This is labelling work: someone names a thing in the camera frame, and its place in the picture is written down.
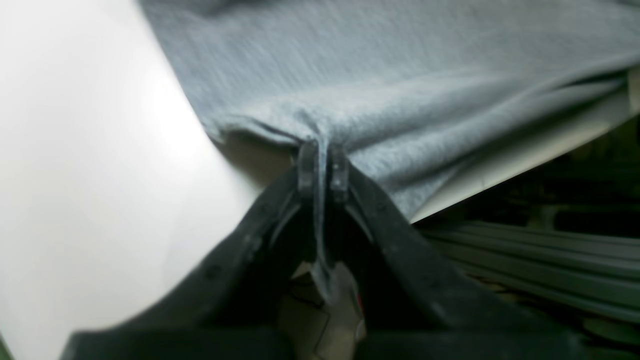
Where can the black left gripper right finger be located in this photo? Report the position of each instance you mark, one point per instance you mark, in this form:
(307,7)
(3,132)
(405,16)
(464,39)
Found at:
(417,304)

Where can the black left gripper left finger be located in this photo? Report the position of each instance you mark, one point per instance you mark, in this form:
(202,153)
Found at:
(226,308)

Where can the grey t-shirt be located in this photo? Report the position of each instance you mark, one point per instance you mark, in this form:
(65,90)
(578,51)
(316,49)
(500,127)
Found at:
(415,90)

